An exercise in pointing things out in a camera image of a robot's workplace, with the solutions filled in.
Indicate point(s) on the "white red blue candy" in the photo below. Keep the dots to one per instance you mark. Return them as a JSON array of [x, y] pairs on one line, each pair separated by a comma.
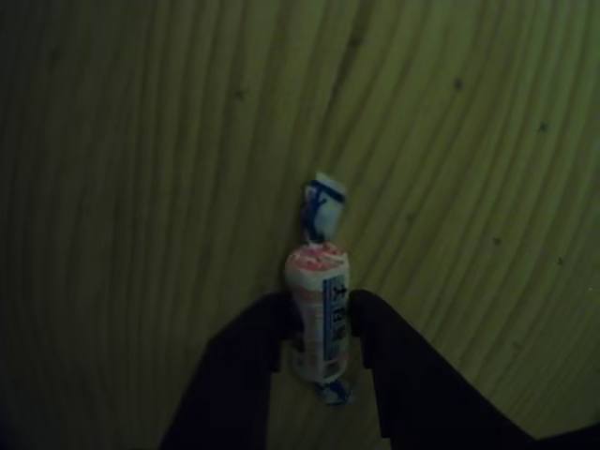
[[319, 304]]

